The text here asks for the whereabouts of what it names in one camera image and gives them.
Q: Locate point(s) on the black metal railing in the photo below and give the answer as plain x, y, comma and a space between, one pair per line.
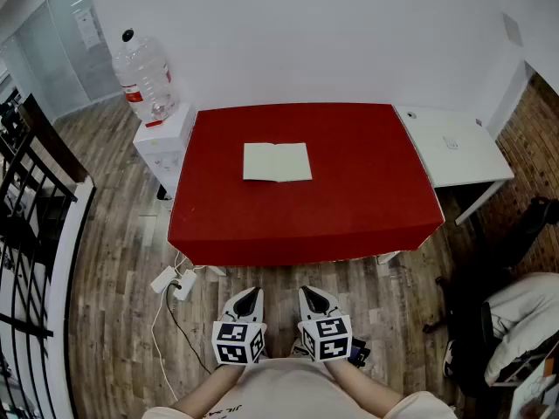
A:
43, 177

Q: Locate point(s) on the red tablecloth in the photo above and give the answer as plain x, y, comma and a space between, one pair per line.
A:
349, 199

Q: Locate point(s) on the white water dispenser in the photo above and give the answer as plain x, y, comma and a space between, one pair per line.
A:
163, 138

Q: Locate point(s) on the small black floor object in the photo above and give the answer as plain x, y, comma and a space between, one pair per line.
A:
359, 352

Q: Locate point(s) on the person's beige shirt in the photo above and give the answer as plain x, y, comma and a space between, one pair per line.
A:
284, 391

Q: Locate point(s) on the white desk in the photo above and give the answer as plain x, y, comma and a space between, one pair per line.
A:
463, 164

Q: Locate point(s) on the person's left forearm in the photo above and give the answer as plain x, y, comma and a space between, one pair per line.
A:
209, 386

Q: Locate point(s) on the cluttered white shelf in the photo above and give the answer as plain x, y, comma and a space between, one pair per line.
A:
537, 386

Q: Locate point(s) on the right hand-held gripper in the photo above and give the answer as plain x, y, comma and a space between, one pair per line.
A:
327, 338

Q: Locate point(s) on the brown wooden handrail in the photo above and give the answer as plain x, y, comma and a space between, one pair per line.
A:
52, 142

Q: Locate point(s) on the person's right forearm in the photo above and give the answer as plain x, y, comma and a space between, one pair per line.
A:
362, 382

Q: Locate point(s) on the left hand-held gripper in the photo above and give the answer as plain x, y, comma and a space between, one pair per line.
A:
236, 343

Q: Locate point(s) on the large clear water bottle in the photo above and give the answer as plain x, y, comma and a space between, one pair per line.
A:
144, 77

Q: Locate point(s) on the white power strip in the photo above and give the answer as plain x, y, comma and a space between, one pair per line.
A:
185, 284
162, 279

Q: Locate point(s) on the paper notice on glass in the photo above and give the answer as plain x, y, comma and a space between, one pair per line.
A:
87, 26

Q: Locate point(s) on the frosted glass partition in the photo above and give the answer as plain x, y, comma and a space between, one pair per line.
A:
57, 68

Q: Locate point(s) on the small white card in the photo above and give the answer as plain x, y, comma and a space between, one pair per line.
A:
450, 142

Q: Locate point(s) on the black office chair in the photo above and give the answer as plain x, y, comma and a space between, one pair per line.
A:
463, 304

